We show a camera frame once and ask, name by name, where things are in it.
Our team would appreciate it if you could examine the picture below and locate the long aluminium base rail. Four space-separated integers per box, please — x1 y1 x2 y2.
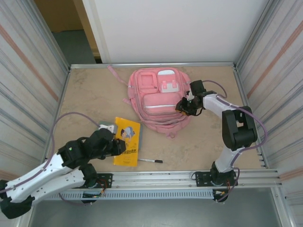
94 168 284 191

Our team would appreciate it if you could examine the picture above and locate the brown wooden door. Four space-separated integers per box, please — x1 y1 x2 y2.
34 0 100 57

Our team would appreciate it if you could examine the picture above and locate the aluminium frame post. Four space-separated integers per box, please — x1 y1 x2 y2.
235 0 279 69

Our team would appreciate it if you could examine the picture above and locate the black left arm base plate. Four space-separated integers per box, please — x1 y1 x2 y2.
94 173 114 189

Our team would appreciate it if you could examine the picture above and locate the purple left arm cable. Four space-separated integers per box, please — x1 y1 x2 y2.
0 112 102 207

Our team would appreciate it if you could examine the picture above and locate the pink student backpack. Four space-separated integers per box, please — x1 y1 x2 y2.
107 65 193 139

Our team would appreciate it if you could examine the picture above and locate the aluminium frame rail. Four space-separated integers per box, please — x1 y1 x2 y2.
42 67 71 172
69 61 238 70
233 66 270 170

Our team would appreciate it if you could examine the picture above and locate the grey green wallet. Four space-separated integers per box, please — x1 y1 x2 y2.
98 120 119 135

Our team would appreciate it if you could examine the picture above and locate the white door frame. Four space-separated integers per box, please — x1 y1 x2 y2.
81 0 112 64

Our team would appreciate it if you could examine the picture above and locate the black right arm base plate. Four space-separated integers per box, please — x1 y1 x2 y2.
193 171 239 188

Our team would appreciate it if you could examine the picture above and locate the slotted grey cable duct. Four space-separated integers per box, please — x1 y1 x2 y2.
44 190 214 201

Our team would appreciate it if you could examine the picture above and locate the yellow cartoon cover book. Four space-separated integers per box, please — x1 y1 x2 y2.
112 116 142 167

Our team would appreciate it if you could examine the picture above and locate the black marker pen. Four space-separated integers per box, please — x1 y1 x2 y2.
137 158 163 164

